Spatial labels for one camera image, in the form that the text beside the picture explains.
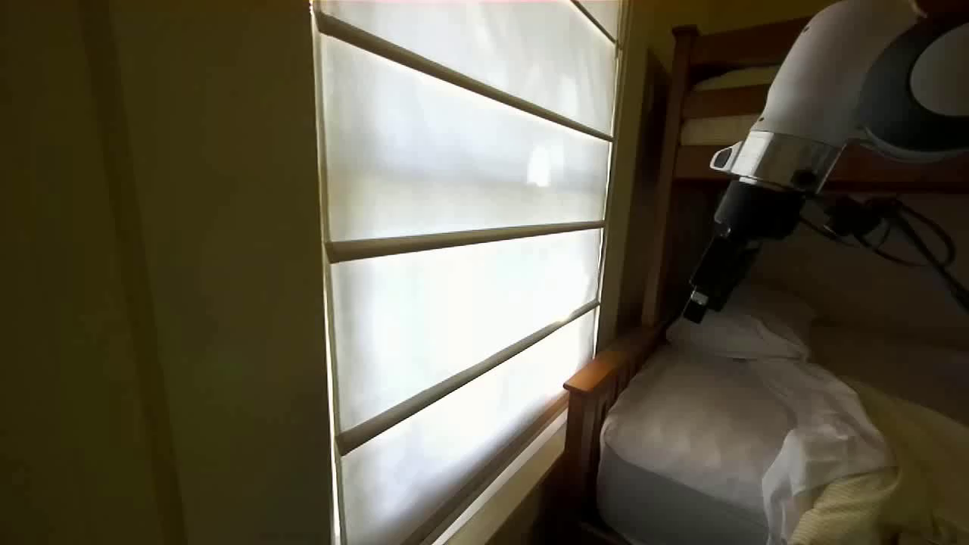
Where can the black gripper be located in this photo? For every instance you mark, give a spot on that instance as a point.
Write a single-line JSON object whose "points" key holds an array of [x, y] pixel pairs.
{"points": [[757, 212]]}

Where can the wooden bunk bed frame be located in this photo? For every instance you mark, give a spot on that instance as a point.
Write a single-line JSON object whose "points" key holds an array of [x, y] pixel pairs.
{"points": [[607, 382]]}

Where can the pale yellow blanket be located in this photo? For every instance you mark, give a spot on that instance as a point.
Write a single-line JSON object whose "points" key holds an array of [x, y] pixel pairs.
{"points": [[909, 474]]}

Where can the white pillow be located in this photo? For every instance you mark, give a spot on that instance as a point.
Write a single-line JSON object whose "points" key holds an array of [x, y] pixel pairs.
{"points": [[743, 329]]}

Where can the white roman window blind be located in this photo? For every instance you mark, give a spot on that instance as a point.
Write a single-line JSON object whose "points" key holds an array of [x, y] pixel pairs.
{"points": [[465, 253]]}

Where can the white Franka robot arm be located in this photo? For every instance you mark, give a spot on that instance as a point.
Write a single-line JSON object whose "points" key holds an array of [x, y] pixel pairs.
{"points": [[837, 70]]}

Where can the white sheeted mattress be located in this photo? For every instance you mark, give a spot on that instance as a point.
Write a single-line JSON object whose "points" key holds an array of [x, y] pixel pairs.
{"points": [[699, 433]]}

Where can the cream window frame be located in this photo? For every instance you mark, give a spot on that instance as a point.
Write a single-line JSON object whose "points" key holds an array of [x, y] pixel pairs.
{"points": [[326, 305]]}

